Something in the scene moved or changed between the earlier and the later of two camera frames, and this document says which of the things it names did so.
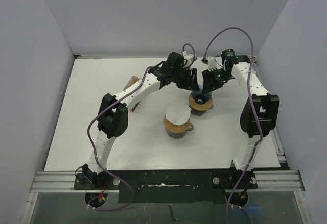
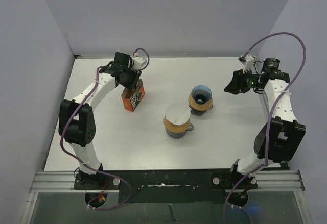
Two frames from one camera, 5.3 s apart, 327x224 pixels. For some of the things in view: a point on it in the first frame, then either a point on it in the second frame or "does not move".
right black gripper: x=209 y=84 → x=237 y=83
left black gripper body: x=182 y=77 → x=130 y=78
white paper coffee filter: x=177 y=113 does not move
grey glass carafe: x=180 y=135 does not move
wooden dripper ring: x=200 y=106 does not move
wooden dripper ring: x=174 y=128 does not move
